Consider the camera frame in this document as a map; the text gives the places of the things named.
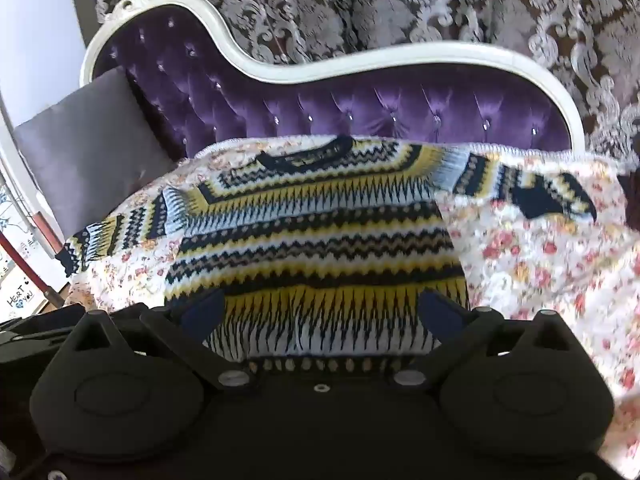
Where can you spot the dark cloth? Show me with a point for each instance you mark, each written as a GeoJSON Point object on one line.
{"type": "Point", "coordinates": [631, 180]}

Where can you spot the grey pillow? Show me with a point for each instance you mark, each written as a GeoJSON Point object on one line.
{"type": "Point", "coordinates": [85, 160]}

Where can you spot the floral blanket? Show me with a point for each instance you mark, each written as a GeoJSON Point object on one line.
{"type": "Point", "coordinates": [525, 260]}

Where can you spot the yellow navy patterned knit sweater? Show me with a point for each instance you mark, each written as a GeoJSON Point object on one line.
{"type": "Point", "coordinates": [310, 240]}

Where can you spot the red pole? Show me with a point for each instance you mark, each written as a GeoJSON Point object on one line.
{"type": "Point", "coordinates": [30, 267]}

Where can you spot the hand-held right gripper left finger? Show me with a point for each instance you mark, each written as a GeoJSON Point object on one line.
{"type": "Point", "coordinates": [200, 312]}

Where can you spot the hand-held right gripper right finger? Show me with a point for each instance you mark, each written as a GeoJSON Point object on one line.
{"type": "Point", "coordinates": [440, 316]}

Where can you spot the purple tufted sofa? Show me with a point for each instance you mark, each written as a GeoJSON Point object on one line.
{"type": "Point", "coordinates": [350, 105]}

